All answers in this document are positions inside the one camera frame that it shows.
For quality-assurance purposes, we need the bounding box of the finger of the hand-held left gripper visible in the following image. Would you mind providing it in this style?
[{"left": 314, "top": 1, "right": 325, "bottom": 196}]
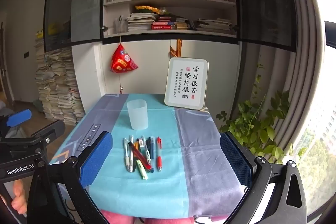
[
  {"left": 31, "top": 120, "right": 66, "bottom": 144},
  {"left": 0, "top": 109, "right": 32, "bottom": 138}
]

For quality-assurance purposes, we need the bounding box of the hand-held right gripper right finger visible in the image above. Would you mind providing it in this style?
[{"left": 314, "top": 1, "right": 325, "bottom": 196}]
[{"left": 220, "top": 132, "right": 307, "bottom": 224}]

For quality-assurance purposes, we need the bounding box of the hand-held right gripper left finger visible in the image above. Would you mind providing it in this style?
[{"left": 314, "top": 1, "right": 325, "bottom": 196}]
[{"left": 28, "top": 132, "right": 113, "bottom": 224}]

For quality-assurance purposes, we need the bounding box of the translucent plastic cup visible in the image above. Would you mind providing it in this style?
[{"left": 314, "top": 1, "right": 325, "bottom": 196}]
[{"left": 127, "top": 99, "right": 149, "bottom": 130}]

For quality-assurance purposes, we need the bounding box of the person's left hand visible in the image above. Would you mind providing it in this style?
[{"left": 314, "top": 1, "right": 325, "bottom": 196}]
[{"left": 11, "top": 179, "right": 28, "bottom": 215}]

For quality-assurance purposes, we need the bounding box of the green leafy plant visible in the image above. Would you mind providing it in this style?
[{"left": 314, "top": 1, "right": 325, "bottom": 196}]
[{"left": 217, "top": 64, "right": 307, "bottom": 164}]

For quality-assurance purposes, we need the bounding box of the tall pile of papers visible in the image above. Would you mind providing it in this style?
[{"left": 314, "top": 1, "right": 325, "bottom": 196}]
[{"left": 35, "top": 47, "right": 86, "bottom": 126}]

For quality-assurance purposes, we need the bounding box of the blue and grey tablecloth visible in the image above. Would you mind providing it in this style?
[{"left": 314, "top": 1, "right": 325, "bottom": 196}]
[{"left": 50, "top": 93, "right": 247, "bottom": 222}]

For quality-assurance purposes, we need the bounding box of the pink clothing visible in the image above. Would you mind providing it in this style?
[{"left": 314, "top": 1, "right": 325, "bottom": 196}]
[{"left": 100, "top": 210, "right": 229, "bottom": 224}]

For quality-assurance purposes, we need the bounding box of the framed calligraphy sign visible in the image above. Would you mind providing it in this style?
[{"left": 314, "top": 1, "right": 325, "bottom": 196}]
[{"left": 164, "top": 57, "right": 210, "bottom": 110}]

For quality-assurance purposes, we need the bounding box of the red hanging pyramid ornament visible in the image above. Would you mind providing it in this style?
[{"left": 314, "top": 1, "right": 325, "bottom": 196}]
[{"left": 110, "top": 43, "right": 139, "bottom": 73}]

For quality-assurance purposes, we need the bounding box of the grey curtain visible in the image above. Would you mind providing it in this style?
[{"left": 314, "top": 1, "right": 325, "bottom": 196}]
[{"left": 262, "top": 0, "right": 326, "bottom": 153}]

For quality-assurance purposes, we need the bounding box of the orange hanging knot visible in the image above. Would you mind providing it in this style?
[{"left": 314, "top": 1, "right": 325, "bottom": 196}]
[{"left": 169, "top": 39, "right": 183, "bottom": 59}]

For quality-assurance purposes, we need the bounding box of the clear pen holder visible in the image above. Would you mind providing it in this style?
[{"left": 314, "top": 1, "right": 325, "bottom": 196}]
[{"left": 115, "top": 15, "right": 128, "bottom": 33}]

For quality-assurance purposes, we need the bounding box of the stack of magazines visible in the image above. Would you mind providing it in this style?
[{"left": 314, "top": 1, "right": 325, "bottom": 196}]
[
  {"left": 196, "top": 18, "right": 234, "bottom": 35},
  {"left": 127, "top": 13, "right": 156, "bottom": 32}
]

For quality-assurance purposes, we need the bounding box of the stack of red books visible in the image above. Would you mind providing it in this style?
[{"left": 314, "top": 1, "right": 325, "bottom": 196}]
[{"left": 151, "top": 17, "right": 177, "bottom": 30}]

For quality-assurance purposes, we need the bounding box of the yellow garland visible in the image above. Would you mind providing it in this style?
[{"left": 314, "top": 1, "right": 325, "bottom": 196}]
[{"left": 135, "top": 5, "right": 160, "bottom": 14}]

